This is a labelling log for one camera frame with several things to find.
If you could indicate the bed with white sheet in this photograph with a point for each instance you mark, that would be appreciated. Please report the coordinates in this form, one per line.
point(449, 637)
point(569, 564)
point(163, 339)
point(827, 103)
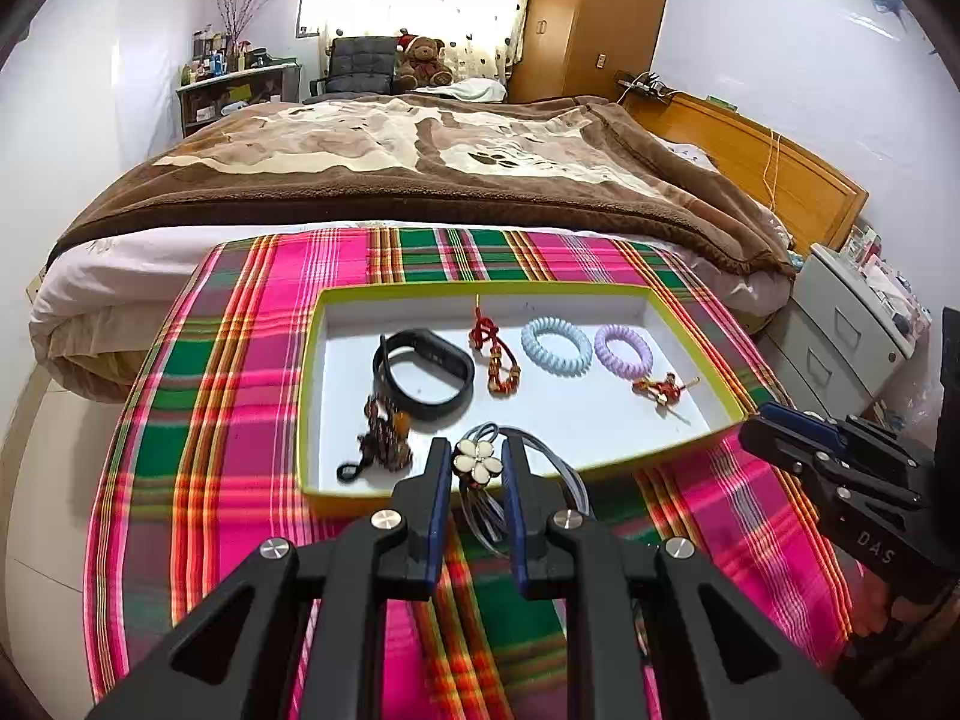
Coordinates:
point(112, 285)

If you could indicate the purple flower branches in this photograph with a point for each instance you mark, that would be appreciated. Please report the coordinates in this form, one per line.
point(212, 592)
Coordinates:
point(244, 7)

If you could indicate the small boxes pile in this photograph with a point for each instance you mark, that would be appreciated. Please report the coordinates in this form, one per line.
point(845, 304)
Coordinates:
point(889, 285)

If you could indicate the brown teddy bear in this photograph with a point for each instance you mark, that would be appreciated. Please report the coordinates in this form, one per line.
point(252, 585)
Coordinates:
point(424, 60)

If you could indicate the yellow cardboard box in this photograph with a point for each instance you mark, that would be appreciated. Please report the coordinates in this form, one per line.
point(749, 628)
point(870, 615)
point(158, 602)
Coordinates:
point(570, 405)

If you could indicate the black wristband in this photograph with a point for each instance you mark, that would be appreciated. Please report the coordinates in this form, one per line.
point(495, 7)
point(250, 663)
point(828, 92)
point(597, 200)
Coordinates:
point(463, 375)

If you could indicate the person's right hand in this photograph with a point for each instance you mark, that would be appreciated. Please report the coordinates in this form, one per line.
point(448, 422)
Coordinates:
point(877, 600)

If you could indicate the red knot charm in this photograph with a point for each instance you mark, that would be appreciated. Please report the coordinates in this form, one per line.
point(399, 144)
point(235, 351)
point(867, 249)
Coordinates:
point(660, 390)
point(484, 334)

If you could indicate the brown plush blanket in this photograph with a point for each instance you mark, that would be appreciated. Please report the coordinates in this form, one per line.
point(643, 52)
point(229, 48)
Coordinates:
point(450, 180)

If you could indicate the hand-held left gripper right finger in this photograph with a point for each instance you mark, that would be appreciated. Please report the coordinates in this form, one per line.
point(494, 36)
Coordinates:
point(517, 517)

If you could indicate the wooden wardrobe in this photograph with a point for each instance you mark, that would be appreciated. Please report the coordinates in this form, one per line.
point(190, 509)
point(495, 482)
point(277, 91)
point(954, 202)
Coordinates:
point(592, 15)

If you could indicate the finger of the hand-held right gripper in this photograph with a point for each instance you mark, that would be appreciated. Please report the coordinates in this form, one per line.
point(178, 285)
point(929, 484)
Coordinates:
point(799, 418)
point(780, 446)

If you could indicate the grey nightstand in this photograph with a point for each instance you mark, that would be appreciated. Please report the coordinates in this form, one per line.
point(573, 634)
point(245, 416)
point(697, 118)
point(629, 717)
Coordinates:
point(832, 322)

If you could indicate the power strip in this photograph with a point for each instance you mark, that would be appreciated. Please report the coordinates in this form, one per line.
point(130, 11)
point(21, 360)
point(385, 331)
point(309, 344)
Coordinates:
point(645, 86)

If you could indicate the wooden desk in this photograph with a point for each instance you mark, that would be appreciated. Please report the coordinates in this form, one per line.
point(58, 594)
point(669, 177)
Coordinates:
point(232, 97)

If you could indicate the white pillow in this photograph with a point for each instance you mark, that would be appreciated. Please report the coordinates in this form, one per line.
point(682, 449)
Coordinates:
point(469, 90)

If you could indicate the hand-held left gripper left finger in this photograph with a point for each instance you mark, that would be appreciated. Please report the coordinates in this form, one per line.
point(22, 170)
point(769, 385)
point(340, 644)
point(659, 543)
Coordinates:
point(435, 532)

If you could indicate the dark grey chair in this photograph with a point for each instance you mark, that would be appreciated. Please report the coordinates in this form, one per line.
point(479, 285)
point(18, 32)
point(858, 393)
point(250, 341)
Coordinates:
point(360, 64)

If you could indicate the wooden headboard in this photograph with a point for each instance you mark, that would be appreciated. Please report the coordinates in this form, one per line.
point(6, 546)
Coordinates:
point(750, 157)

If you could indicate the group of toiletry bottles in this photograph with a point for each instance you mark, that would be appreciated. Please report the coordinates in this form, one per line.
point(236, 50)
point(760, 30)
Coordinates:
point(217, 60)

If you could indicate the pink plaid cloth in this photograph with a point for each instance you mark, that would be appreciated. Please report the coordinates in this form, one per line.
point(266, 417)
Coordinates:
point(225, 390)

